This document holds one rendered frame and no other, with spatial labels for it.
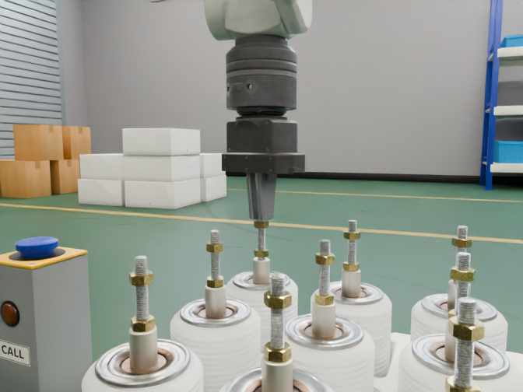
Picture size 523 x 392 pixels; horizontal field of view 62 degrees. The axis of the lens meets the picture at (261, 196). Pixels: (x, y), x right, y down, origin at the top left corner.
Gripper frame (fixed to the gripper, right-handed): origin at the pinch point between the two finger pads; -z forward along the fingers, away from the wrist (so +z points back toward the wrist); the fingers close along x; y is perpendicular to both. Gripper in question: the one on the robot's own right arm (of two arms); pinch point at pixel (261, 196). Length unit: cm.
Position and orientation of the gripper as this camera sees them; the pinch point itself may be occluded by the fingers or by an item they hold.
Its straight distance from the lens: 55.7
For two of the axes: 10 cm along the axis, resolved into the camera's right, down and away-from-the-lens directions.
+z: 0.0, -9.9, -1.1
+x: 7.4, 0.8, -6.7
